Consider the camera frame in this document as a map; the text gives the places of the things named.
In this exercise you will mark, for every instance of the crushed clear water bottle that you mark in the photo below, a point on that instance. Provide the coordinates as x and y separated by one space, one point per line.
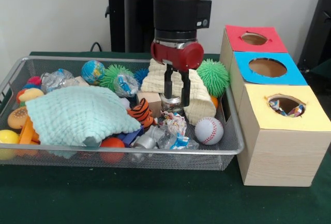
178 142

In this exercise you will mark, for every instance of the shallow mesh bin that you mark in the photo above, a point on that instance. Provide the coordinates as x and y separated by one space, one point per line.
155 160

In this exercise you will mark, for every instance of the pale yellow waffle cloth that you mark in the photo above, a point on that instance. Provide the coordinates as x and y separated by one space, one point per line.
201 99

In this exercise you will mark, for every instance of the small colourful patterned cloth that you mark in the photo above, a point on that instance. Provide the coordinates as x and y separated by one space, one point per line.
177 124

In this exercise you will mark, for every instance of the red ball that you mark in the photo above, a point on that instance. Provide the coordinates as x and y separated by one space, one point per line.
112 142

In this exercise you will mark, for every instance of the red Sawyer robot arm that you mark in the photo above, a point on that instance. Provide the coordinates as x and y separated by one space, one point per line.
178 14

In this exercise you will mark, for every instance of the orange tiger plush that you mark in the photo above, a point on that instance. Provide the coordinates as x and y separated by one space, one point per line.
142 111

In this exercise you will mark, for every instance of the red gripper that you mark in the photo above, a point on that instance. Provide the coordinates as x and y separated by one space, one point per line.
178 56

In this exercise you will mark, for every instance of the dark green table cloth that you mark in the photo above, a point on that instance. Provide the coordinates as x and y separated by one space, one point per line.
323 75
129 198

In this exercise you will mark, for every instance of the white baseball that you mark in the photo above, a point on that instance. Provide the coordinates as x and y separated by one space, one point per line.
209 131

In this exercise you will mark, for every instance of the wooden box with three holes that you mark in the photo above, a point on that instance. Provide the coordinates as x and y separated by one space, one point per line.
284 156

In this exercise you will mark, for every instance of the green spiky rubber ball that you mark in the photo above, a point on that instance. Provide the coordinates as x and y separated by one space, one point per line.
111 75
213 75

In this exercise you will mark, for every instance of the mint green waffle cloth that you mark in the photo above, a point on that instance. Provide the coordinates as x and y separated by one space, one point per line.
77 115

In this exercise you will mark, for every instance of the globe print ball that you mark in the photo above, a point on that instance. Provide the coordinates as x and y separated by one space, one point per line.
93 71

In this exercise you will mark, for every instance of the colourful polka dot cloth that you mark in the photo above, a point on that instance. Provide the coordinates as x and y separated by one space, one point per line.
294 111

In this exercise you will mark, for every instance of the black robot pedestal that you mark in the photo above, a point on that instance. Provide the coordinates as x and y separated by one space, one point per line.
129 14

